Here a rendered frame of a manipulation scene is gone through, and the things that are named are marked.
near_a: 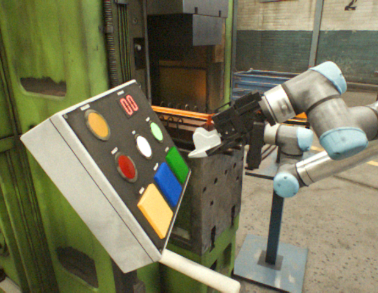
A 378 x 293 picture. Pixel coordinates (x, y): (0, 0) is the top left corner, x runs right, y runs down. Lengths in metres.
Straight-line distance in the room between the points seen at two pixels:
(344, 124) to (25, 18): 1.02
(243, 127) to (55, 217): 0.99
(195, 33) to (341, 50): 7.93
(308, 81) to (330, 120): 0.09
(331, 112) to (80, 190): 0.46
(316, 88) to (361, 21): 8.12
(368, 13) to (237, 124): 8.16
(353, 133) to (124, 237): 0.44
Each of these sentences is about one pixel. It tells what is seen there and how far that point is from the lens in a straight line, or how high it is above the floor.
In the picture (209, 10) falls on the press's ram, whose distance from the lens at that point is 1.09.
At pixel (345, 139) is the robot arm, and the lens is 0.59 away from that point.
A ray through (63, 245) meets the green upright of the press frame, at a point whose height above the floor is 0.44.
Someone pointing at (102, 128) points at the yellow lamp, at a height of 1.16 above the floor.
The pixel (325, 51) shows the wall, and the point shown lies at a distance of 8.97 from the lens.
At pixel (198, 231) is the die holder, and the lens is 1.19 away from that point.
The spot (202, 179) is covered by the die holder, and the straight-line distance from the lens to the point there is 1.06.
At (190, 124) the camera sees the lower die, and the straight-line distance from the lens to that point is 1.10.
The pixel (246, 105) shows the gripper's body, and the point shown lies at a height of 1.16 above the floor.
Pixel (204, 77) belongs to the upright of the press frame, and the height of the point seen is 1.12.
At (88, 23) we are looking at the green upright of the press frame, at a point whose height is 1.33.
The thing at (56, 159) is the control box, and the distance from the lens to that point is 0.48.
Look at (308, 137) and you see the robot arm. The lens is 1.00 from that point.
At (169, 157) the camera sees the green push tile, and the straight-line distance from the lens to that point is 0.67.
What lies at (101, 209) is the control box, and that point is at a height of 1.05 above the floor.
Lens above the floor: 1.30
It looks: 21 degrees down
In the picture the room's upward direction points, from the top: straight up
